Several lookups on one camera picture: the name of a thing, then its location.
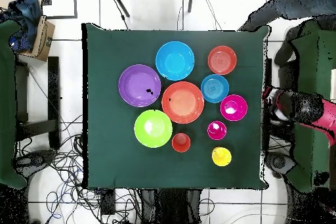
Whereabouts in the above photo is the green bowl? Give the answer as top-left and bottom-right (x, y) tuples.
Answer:
(133, 109), (173, 149)

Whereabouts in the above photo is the green covered side table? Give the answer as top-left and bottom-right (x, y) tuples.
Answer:
(285, 20), (336, 193)
(0, 20), (27, 189)

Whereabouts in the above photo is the person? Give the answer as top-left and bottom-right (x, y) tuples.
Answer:
(237, 0), (336, 67)

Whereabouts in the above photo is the white board black frame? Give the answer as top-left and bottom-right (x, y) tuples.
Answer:
(41, 0), (78, 20)

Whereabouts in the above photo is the small orange bowl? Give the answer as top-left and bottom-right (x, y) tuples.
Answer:
(207, 45), (238, 76)

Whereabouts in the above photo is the small blue bowl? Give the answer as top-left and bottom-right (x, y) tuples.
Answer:
(200, 74), (230, 104)

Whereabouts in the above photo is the blue cable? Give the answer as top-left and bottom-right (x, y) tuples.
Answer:
(47, 192), (64, 221)

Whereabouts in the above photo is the black chair frame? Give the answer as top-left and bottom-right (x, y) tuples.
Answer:
(14, 56), (61, 151)
(262, 58), (299, 151)

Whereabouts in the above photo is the blue cloth bundle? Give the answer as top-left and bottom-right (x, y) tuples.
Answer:
(0, 0), (43, 54)

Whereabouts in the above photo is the orange cup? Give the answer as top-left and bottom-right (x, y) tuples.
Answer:
(171, 132), (192, 153)

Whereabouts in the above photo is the dark grey stand base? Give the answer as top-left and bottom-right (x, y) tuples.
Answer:
(14, 149), (57, 180)
(264, 151), (297, 179)

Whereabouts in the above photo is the large blue bowl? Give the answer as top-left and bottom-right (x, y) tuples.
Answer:
(155, 40), (196, 81)

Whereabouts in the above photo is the tangle of cables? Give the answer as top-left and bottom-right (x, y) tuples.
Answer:
(15, 113), (142, 224)

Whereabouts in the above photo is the yellow cup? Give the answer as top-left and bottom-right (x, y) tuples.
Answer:
(211, 146), (232, 168)

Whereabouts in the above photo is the pink bowl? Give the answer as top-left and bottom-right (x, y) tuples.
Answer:
(219, 94), (248, 122)

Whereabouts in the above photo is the pink cup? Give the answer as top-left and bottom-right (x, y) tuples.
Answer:
(206, 120), (228, 141)

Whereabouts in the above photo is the black power strip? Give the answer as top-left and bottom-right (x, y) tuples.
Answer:
(100, 188), (117, 215)

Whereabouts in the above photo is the large orange bowl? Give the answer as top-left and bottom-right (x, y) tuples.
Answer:
(161, 81), (205, 125)

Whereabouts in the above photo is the purple bowl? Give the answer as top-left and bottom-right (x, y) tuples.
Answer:
(117, 64), (162, 108)

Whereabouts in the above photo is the dark green tablecloth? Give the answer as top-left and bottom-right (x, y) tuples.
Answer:
(81, 22), (271, 191)

